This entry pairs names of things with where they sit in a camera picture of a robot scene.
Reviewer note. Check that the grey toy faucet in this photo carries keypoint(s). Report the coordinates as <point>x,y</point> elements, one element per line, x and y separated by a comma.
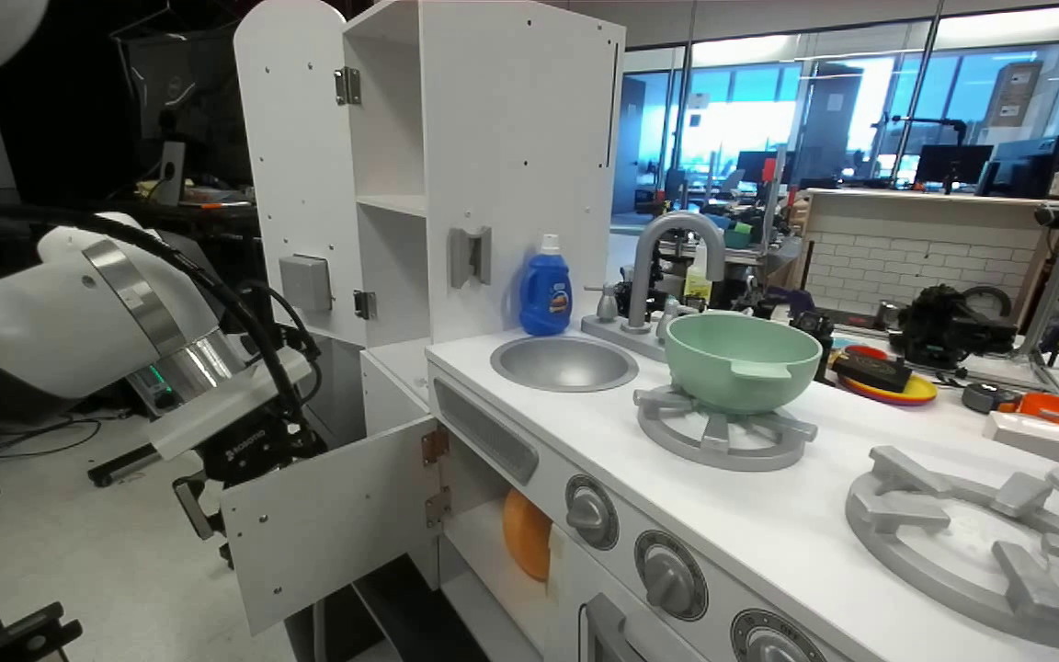
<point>652,291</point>

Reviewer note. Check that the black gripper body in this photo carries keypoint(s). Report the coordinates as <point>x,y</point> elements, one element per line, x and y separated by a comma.
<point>256,447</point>

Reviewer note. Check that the grey burner grate under bowl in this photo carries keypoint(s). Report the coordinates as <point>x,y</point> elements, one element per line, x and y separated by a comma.
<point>718,441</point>

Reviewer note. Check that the grey middle stove knob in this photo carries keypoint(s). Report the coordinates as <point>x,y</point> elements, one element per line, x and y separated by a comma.
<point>672,574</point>

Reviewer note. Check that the grey left stove knob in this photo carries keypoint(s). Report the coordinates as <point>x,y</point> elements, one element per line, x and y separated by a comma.
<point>588,514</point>

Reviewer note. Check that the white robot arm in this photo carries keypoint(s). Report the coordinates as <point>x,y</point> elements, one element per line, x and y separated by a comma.
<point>108,299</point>

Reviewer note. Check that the white lower cabinet door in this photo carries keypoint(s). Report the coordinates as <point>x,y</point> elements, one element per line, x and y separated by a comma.
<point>330,522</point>

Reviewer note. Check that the silver toy sink basin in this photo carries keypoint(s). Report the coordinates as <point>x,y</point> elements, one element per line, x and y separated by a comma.
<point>564,366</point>

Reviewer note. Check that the grey right stove knob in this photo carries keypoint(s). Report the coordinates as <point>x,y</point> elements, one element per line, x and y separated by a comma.
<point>771,638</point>

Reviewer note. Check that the white toy kitchen unit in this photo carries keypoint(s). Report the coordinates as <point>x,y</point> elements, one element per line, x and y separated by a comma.
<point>652,490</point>

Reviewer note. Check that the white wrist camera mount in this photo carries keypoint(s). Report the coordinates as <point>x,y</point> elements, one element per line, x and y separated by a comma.
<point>211,415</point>

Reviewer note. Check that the blue soap bottle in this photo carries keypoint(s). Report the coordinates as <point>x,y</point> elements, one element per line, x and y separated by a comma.
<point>545,295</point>

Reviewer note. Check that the white tall cabinet door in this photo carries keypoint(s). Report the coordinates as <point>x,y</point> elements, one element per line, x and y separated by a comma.
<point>301,160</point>

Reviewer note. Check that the grey stove knob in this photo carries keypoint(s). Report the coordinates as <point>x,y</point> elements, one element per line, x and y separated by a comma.
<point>771,638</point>
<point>672,574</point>
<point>588,514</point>

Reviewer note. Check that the mint green bowl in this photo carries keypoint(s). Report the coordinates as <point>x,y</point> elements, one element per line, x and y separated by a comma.
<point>741,361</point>

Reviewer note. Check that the yellow plate with items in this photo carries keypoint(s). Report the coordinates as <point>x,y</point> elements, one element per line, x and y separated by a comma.
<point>881,377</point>

